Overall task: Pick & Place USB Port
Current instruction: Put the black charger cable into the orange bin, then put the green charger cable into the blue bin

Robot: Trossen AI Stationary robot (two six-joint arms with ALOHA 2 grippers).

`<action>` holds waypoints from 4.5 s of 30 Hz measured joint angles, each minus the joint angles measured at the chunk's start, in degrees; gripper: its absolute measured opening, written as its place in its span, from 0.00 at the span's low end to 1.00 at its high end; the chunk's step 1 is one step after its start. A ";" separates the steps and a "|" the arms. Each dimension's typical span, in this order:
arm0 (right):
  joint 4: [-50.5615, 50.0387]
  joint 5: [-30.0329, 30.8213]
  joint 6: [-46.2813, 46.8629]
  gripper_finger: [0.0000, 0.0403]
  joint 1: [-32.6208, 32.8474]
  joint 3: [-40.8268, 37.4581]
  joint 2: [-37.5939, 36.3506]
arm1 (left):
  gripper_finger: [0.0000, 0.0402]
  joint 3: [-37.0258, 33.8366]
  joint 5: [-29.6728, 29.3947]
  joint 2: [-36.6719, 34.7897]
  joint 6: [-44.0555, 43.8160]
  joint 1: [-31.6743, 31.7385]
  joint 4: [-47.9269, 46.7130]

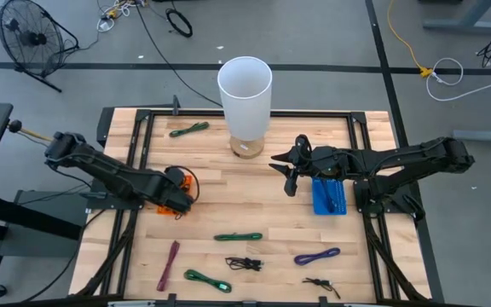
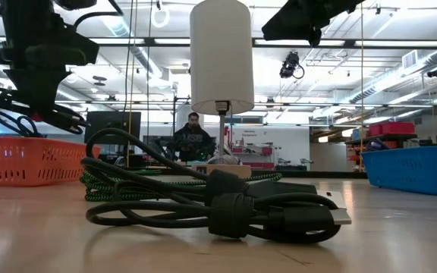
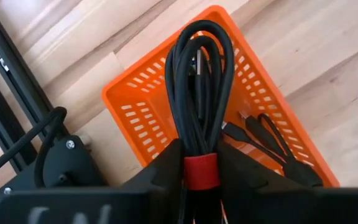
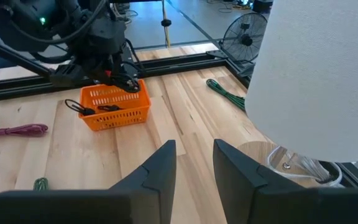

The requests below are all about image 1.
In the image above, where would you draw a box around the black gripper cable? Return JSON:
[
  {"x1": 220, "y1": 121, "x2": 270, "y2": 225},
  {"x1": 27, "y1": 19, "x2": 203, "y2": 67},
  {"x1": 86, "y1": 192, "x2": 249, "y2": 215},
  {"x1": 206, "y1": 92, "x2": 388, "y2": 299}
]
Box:
[
  {"x1": 172, "y1": 165, "x2": 200, "y2": 201},
  {"x1": 295, "y1": 134, "x2": 313, "y2": 165}
]

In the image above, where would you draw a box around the white shade wooden base lamp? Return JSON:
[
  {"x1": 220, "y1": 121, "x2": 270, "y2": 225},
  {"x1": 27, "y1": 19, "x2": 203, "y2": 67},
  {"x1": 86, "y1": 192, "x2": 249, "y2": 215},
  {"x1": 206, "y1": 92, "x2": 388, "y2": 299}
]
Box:
[{"x1": 217, "y1": 55, "x2": 274, "y2": 160}]

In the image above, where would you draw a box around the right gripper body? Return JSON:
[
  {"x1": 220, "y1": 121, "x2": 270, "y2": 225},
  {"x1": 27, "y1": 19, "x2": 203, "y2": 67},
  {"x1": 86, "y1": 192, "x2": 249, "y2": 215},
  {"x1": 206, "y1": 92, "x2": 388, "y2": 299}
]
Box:
[{"x1": 285, "y1": 134, "x2": 349, "y2": 197}]

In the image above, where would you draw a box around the yellow extension cord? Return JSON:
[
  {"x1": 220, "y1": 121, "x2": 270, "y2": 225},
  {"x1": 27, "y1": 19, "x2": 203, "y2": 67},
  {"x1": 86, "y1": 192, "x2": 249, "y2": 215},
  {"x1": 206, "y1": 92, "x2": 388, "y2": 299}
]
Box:
[{"x1": 386, "y1": 0, "x2": 434, "y2": 78}]

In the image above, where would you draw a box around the grey desk leg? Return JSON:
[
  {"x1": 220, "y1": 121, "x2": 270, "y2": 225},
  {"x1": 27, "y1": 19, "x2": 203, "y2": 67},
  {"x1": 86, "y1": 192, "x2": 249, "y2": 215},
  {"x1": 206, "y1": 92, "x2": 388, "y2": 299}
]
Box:
[
  {"x1": 422, "y1": 0, "x2": 491, "y2": 35},
  {"x1": 452, "y1": 127, "x2": 491, "y2": 144}
]

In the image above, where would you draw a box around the white floor cable bundle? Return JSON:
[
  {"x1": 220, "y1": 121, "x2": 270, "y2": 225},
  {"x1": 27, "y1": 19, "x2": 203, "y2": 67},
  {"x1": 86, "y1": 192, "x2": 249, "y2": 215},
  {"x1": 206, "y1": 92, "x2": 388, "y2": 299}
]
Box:
[{"x1": 95, "y1": 0, "x2": 148, "y2": 33}]

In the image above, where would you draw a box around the green black braided cable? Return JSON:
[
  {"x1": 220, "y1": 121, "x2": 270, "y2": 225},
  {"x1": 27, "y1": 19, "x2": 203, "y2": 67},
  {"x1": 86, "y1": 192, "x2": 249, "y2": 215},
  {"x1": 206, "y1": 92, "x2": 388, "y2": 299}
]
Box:
[{"x1": 213, "y1": 232, "x2": 264, "y2": 242}]

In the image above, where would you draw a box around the black coiled floor cable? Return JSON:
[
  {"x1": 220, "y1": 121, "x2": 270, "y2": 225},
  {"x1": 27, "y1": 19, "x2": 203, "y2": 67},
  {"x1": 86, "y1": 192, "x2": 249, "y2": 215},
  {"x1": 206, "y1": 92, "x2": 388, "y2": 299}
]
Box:
[{"x1": 165, "y1": 8, "x2": 194, "y2": 38}]

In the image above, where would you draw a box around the thin small black cable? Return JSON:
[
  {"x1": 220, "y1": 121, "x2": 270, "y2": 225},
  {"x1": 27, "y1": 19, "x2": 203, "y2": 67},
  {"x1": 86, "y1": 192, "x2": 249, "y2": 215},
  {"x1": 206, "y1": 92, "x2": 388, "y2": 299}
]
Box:
[{"x1": 301, "y1": 277, "x2": 342, "y2": 300}]

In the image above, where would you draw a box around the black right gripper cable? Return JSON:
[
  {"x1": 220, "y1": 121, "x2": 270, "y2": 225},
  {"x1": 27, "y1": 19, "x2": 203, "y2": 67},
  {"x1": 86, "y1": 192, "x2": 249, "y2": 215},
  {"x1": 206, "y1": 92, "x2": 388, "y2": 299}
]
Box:
[{"x1": 295, "y1": 134, "x2": 313, "y2": 165}]

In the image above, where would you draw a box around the yellow arm cable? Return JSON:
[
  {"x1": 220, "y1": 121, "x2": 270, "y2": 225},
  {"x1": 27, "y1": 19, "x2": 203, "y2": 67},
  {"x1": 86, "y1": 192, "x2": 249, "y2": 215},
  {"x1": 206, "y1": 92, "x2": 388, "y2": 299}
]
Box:
[{"x1": 18, "y1": 126, "x2": 54, "y2": 142}]

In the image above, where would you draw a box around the black lamp power cord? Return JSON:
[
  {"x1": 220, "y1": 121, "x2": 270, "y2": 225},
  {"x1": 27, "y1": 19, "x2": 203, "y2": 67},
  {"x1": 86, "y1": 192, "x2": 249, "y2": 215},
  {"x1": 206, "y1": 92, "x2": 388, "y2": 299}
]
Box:
[{"x1": 134, "y1": 0, "x2": 224, "y2": 107}]

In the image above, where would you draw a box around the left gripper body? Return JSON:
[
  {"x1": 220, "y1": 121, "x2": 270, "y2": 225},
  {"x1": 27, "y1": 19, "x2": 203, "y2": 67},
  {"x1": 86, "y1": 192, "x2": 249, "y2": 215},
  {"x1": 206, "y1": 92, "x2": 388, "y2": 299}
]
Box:
[{"x1": 159, "y1": 166, "x2": 195, "y2": 214}]

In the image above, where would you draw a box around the blue plastic basket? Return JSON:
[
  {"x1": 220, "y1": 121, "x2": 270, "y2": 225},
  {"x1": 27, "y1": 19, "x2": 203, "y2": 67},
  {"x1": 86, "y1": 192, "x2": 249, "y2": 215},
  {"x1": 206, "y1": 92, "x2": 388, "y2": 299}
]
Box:
[{"x1": 311, "y1": 177, "x2": 349, "y2": 217}]

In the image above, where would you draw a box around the black aluminium table frame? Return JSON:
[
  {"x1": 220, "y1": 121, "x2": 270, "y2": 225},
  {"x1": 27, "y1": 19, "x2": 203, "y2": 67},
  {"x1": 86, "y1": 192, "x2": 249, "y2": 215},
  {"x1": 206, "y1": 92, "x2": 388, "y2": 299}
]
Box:
[{"x1": 68, "y1": 106, "x2": 447, "y2": 307}]

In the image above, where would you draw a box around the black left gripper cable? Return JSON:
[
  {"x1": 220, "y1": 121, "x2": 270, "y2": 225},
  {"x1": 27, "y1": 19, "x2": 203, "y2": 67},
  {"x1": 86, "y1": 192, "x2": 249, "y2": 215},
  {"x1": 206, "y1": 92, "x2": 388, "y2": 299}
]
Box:
[{"x1": 172, "y1": 165, "x2": 200, "y2": 201}]

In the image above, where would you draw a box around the black cable with velcro strap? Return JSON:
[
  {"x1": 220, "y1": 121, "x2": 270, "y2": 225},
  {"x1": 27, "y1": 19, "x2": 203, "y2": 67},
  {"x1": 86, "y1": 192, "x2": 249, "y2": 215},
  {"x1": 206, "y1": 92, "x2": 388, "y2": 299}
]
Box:
[{"x1": 224, "y1": 256, "x2": 265, "y2": 272}]

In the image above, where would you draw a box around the green cable tie bottom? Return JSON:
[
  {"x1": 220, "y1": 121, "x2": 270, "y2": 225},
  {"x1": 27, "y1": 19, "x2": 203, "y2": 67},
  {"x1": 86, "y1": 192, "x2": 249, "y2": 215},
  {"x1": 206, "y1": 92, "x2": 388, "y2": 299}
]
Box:
[{"x1": 183, "y1": 269, "x2": 233, "y2": 294}]

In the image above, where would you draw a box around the black floor fan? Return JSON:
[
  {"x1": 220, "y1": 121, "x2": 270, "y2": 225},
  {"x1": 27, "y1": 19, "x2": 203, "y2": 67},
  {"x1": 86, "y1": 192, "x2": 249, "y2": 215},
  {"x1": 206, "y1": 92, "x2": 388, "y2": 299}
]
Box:
[{"x1": 0, "y1": 0, "x2": 80, "y2": 94}]

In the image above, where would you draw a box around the purple cable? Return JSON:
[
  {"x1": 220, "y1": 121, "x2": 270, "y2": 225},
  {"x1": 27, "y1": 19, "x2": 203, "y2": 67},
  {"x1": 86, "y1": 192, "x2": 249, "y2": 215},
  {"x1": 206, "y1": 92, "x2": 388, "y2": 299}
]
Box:
[{"x1": 293, "y1": 246, "x2": 342, "y2": 267}]

